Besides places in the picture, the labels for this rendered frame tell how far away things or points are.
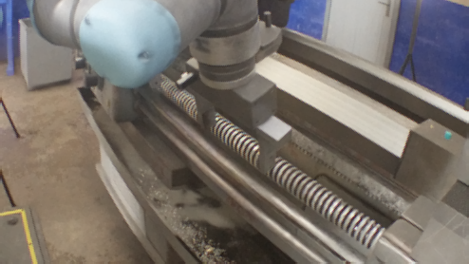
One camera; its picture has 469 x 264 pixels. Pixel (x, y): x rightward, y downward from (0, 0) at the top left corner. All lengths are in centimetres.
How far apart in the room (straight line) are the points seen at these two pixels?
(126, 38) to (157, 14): 3
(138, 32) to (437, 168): 40
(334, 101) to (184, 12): 37
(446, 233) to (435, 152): 16
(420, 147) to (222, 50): 29
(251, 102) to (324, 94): 21
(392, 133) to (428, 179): 11
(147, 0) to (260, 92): 23
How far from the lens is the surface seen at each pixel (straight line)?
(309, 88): 64
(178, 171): 103
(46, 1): 39
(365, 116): 57
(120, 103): 105
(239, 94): 45
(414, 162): 49
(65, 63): 299
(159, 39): 28
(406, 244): 39
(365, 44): 426
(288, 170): 58
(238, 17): 40
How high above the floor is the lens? 103
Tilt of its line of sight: 24 degrees down
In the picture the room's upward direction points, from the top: 8 degrees clockwise
